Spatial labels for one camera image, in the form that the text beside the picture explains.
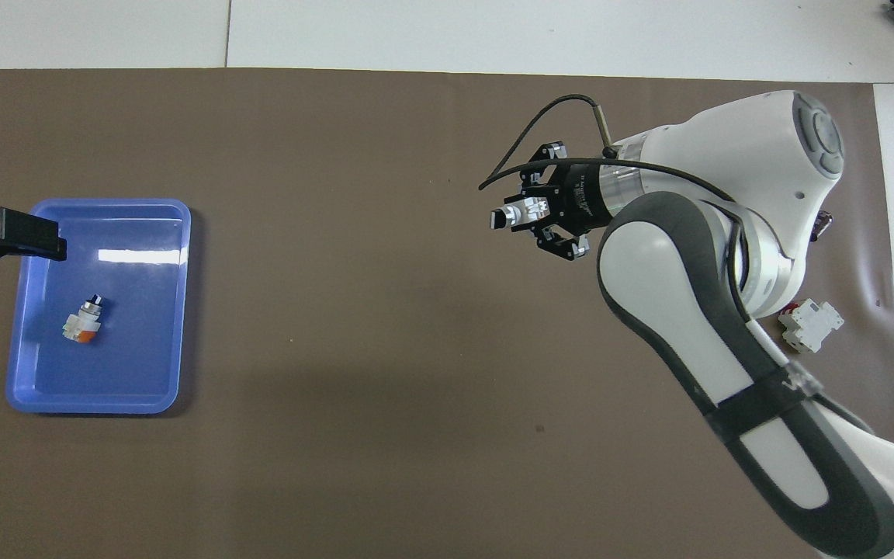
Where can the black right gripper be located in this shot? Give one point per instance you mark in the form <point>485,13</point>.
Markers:
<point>583,198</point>

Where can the selector switch with green back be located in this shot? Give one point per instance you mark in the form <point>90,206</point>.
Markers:
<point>513,215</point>

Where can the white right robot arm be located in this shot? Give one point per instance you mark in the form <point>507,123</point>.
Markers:
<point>672,295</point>

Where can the blue plastic tray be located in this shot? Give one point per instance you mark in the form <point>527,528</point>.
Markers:
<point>136,349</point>

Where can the brown paper table mat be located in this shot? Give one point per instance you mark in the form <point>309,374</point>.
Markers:
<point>338,310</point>

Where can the small dark brown component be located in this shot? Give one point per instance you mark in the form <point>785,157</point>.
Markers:
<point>825,225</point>

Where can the white circuit breaker red lever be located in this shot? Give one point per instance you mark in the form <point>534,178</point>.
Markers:
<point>812,326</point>

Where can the selector switch with orange back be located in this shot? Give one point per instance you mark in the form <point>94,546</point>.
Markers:
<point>82,324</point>

